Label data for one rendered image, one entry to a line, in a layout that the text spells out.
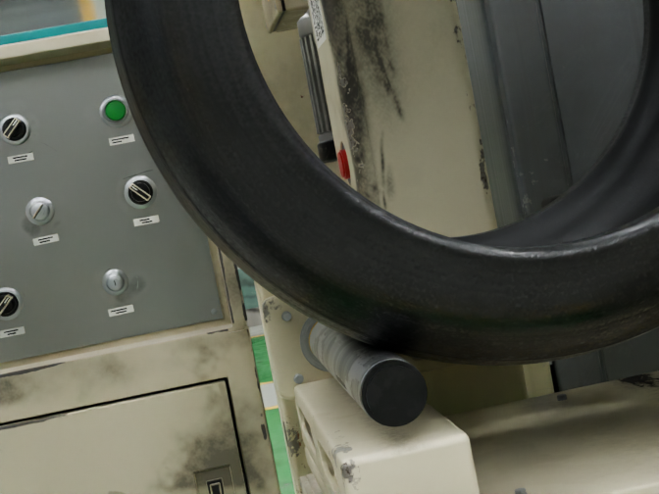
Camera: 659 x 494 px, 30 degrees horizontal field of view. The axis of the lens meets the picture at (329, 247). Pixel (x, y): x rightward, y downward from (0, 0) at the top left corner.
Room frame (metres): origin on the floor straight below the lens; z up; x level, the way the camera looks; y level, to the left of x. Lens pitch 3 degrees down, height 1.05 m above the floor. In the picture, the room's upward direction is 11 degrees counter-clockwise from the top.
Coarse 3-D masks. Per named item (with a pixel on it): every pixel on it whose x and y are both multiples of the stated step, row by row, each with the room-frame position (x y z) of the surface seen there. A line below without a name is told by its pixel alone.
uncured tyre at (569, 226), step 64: (128, 0) 0.82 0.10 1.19; (192, 0) 0.79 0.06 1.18; (128, 64) 0.82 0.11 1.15; (192, 64) 0.79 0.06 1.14; (256, 64) 0.79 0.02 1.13; (640, 64) 1.13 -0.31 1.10; (192, 128) 0.80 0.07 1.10; (256, 128) 0.79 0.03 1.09; (640, 128) 1.10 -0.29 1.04; (192, 192) 0.83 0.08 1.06; (256, 192) 0.80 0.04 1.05; (320, 192) 0.80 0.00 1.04; (576, 192) 1.09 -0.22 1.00; (640, 192) 1.09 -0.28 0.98; (256, 256) 0.83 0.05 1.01; (320, 256) 0.80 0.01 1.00; (384, 256) 0.80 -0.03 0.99; (448, 256) 0.80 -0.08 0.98; (512, 256) 0.81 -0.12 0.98; (576, 256) 0.81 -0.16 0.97; (640, 256) 0.82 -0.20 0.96; (320, 320) 0.86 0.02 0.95; (384, 320) 0.83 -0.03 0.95; (448, 320) 0.82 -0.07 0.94; (512, 320) 0.82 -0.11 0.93; (576, 320) 0.82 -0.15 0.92; (640, 320) 0.85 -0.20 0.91
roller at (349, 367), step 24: (312, 336) 1.12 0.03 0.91; (336, 336) 1.00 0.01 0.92; (336, 360) 0.94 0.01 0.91; (360, 360) 0.86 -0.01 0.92; (384, 360) 0.81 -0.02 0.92; (360, 384) 0.81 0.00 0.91; (384, 384) 0.80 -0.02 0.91; (408, 384) 0.80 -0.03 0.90; (384, 408) 0.80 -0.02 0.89; (408, 408) 0.80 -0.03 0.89
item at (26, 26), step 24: (0, 0) 1.44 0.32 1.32; (24, 0) 1.44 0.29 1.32; (48, 0) 1.45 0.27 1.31; (72, 0) 1.45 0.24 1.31; (96, 0) 1.45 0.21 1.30; (0, 24) 1.44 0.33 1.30; (24, 24) 1.44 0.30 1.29; (48, 24) 1.45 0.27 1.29; (72, 24) 1.44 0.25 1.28; (96, 24) 1.45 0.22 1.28
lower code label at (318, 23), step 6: (312, 0) 1.25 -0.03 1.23; (318, 0) 1.21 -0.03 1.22; (312, 6) 1.26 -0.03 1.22; (318, 6) 1.22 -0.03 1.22; (312, 12) 1.27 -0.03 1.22; (318, 12) 1.23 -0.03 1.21; (312, 18) 1.28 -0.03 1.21; (318, 18) 1.23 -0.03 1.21; (318, 24) 1.24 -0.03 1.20; (318, 30) 1.25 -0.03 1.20; (324, 30) 1.21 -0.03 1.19; (318, 36) 1.26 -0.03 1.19; (324, 36) 1.22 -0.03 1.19; (318, 42) 1.27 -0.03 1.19; (318, 48) 1.28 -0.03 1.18
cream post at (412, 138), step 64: (320, 0) 1.20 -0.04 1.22; (384, 0) 1.18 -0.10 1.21; (448, 0) 1.19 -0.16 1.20; (320, 64) 1.29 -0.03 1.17; (384, 64) 1.18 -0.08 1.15; (448, 64) 1.19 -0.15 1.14; (384, 128) 1.18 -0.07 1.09; (448, 128) 1.19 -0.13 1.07; (384, 192) 1.18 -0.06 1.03; (448, 192) 1.19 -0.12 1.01; (448, 384) 1.18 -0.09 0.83; (512, 384) 1.19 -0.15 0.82
